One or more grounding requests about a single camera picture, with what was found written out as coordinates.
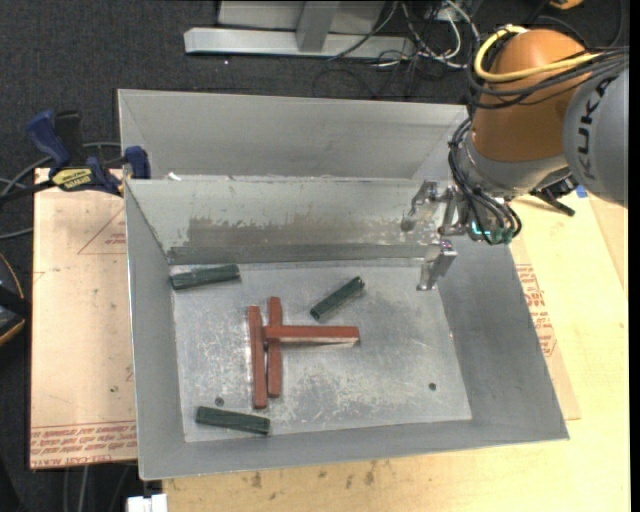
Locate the grey metal bin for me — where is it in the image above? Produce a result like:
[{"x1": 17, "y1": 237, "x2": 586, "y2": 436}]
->
[{"x1": 117, "y1": 88, "x2": 571, "y2": 482}]

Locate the brown cardboard board, red print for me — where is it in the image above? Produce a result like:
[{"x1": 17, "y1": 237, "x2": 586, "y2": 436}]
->
[{"x1": 28, "y1": 166, "x2": 583, "y2": 471}]

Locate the red-brown flat block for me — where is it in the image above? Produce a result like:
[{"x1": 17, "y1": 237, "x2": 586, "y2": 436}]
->
[
  {"x1": 262, "y1": 324, "x2": 362, "y2": 348},
  {"x1": 265, "y1": 296, "x2": 285, "y2": 400},
  {"x1": 245, "y1": 305, "x2": 270, "y2": 411}
]

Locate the dark green flat block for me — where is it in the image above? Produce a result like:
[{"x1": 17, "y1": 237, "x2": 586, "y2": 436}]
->
[
  {"x1": 194, "y1": 405, "x2": 273, "y2": 437},
  {"x1": 309, "y1": 275, "x2": 367, "y2": 323},
  {"x1": 169, "y1": 263, "x2": 242, "y2": 292}
]

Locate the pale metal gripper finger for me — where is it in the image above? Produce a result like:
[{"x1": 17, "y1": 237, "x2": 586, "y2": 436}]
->
[
  {"x1": 416, "y1": 239, "x2": 459, "y2": 293},
  {"x1": 400, "y1": 179, "x2": 442, "y2": 233}
]

